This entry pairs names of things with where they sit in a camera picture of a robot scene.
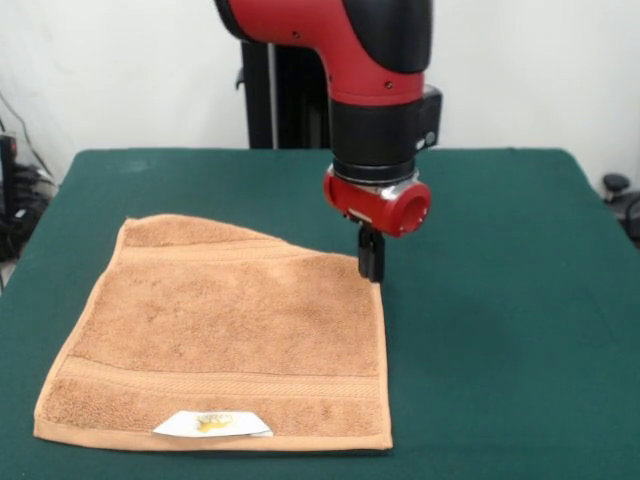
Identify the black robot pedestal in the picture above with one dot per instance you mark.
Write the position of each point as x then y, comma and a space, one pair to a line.
280, 100

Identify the orange terry towel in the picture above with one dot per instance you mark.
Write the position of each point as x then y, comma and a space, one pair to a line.
225, 340

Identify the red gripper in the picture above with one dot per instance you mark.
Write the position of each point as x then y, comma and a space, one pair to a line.
360, 200

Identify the black equipment stack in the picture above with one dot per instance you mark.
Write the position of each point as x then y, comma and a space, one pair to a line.
12, 210

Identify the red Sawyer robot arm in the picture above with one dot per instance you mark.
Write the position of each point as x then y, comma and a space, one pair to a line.
375, 60

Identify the dark green table cloth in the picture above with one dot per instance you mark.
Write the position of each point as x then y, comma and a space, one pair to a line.
550, 400

